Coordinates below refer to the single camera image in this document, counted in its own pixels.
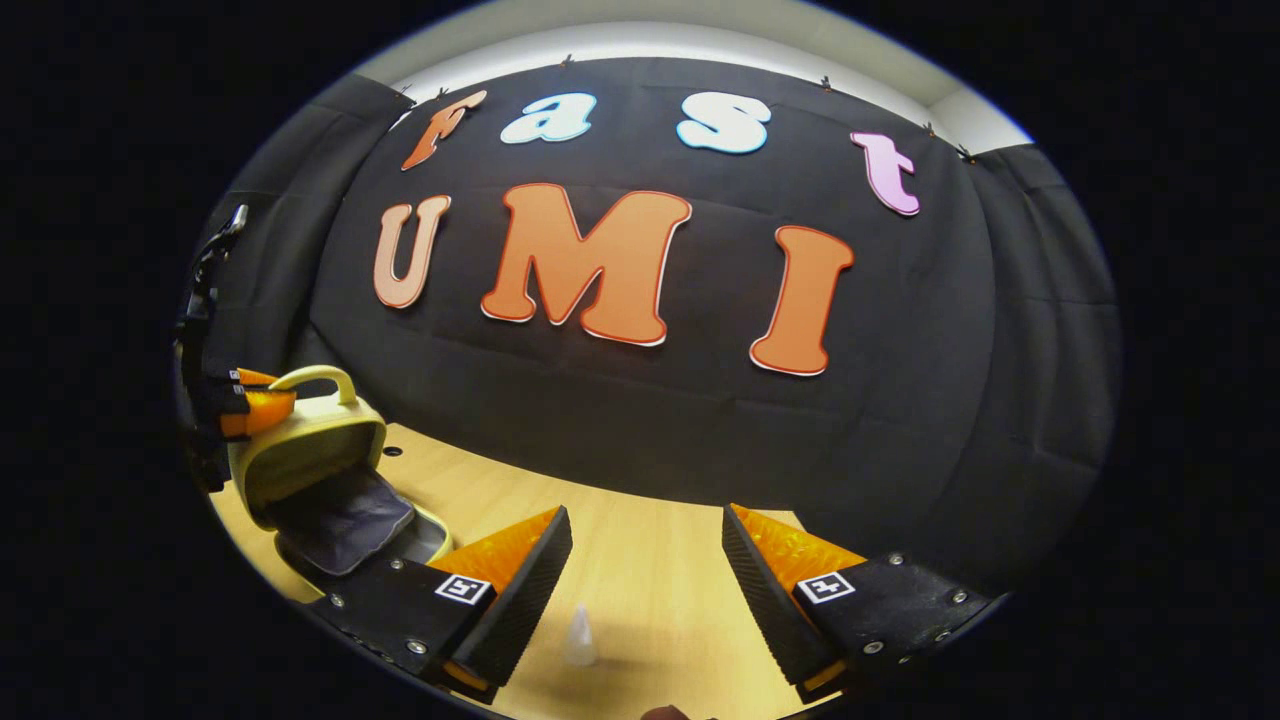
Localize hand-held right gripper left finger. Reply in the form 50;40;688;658
305;505;574;706

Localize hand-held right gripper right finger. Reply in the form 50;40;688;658
722;503;1001;704

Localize pale yellow suitcase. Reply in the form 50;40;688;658
228;365;456;601

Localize white squeeze tube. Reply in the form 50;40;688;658
562;602;601;668

